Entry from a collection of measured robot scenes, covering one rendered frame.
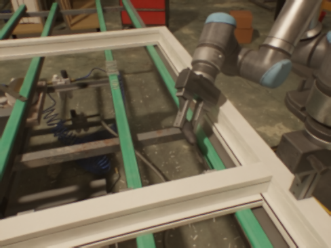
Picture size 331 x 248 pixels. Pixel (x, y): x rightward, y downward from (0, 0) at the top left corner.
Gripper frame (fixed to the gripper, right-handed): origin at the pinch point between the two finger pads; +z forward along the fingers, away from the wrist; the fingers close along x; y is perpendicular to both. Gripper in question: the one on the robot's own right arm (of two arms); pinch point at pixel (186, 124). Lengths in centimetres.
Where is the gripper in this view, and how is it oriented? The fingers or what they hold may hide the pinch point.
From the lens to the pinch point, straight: 70.2
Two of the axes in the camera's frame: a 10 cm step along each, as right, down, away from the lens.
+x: 7.5, 3.8, 5.4
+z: -3.3, 9.3, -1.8
